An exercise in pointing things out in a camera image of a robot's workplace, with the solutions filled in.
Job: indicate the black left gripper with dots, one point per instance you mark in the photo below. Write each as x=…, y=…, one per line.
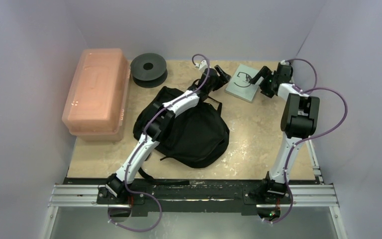
x=225, y=78

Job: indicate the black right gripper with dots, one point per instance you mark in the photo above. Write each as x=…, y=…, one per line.
x=265, y=79

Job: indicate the grey thin booklet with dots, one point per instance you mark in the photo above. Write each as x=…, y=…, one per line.
x=239, y=85

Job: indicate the black student backpack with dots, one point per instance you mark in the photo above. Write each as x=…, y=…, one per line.
x=199, y=136

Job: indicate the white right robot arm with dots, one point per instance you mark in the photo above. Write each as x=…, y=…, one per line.
x=298, y=122

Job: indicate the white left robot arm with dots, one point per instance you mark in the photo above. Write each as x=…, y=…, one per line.
x=156, y=130

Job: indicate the black filament spool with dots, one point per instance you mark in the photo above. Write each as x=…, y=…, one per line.
x=149, y=70

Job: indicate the translucent pink storage box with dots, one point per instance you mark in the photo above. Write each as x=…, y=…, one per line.
x=95, y=105

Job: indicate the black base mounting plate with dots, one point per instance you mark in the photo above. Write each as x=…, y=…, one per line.
x=200, y=196

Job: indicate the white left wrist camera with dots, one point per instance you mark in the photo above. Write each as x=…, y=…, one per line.
x=202, y=65

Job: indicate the aluminium frame rail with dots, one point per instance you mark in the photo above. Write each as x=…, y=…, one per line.
x=255, y=141

